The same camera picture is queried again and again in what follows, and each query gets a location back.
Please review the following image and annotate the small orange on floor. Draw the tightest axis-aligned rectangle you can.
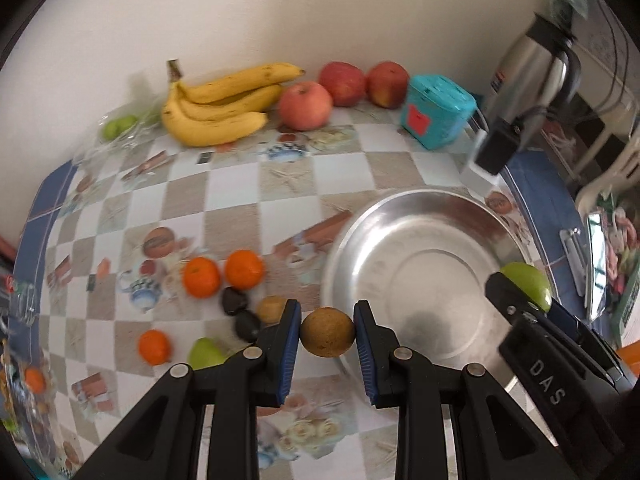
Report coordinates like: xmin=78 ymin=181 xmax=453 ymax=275
xmin=24 ymin=366 xmax=47 ymax=394

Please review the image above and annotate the teal house-shaped box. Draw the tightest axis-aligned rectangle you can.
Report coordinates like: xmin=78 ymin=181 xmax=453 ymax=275
xmin=400 ymin=74 xmax=476 ymax=151

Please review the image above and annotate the grey phone stand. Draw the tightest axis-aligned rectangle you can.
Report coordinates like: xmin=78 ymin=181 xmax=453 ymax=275
xmin=559 ymin=228 xmax=587 ymax=297

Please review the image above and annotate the black power cable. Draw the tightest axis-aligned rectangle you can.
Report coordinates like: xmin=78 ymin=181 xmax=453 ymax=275
xmin=514 ymin=0 xmax=632 ymax=137

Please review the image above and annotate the dark plum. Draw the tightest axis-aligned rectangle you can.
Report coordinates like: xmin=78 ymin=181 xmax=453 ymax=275
xmin=220 ymin=286 xmax=250 ymax=316
xmin=234 ymin=310 xmax=262 ymax=344

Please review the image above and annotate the black power adapter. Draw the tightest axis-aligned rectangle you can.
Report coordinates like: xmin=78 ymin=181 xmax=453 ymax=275
xmin=475 ymin=117 xmax=521 ymax=176

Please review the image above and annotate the large steel plate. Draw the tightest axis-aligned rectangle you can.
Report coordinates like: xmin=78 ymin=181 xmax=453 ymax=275
xmin=320 ymin=188 xmax=532 ymax=390

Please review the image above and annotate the orange tangerine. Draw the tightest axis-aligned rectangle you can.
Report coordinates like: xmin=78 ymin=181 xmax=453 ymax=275
xmin=138 ymin=330 xmax=172 ymax=366
xmin=182 ymin=257 xmax=221 ymax=299
xmin=224 ymin=249 xmax=266 ymax=290

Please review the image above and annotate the dark red middle apple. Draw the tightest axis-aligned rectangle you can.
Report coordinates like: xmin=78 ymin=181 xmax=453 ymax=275
xmin=318 ymin=62 xmax=367 ymax=107

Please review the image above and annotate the clear plastic fruit tray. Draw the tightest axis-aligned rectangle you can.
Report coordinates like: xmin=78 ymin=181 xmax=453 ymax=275
xmin=75 ymin=102 xmax=160 ymax=162

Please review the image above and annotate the yellow banana bunch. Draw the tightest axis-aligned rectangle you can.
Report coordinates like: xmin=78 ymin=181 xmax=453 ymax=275
xmin=160 ymin=60 xmax=305 ymax=148

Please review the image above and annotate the smartphone on stand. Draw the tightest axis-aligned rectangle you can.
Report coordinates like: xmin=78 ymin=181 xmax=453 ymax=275
xmin=585 ymin=210 xmax=608 ymax=323

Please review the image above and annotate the patterned plastic tablecloth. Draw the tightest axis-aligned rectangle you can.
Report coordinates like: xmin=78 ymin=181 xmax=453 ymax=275
xmin=8 ymin=106 xmax=591 ymax=480

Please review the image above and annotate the red right apple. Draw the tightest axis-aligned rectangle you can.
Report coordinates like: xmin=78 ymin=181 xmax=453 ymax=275
xmin=367 ymin=61 xmax=410 ymax=110

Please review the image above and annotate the white plastic chair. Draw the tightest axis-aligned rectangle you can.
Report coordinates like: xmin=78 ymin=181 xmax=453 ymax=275
xmin=575 ymin=127 xmax=640 ymax=218

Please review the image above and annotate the pale red apple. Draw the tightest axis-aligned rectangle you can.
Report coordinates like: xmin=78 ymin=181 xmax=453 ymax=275
xmin=278 ymin=81 xmax=333 ymax=131

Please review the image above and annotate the brown kiwi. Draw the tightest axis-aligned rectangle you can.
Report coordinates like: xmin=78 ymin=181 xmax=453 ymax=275
xmin=256 ymin=295 xmax=286 ymax=326

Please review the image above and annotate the steel thermos jug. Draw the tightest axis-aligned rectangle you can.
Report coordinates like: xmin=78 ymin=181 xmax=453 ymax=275
xmin=482 ymin=14 xmax=582 ymax=128

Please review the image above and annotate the clear glass mug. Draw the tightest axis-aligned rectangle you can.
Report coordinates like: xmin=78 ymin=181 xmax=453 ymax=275
xmin=6 ymin=275 xmax=38 ymax=327

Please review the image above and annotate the green pear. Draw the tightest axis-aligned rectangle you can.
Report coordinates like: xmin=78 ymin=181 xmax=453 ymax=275
xmin=188 ymin=337 xmax=227 ymax=370
xmin=500 ymin=262 xmax=552 ymax=312

